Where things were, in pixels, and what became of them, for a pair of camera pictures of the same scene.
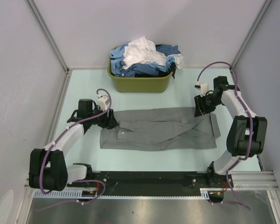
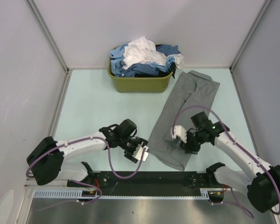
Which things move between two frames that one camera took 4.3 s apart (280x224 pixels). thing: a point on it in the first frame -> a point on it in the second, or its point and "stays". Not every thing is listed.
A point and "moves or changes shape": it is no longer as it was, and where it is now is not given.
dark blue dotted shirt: x=142 y=69 stays
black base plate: x=213 y=185 stays
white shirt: x=142 y=51 stays
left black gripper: x=110 y=122 -> x=138 y=141
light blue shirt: x=116 y=58 stays
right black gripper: x=200 y=109 -> x=188 y=148
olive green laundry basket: x=138 y=85 stays
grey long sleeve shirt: x=165 y=129 moves or changes shape
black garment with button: x=161 y=73 stays
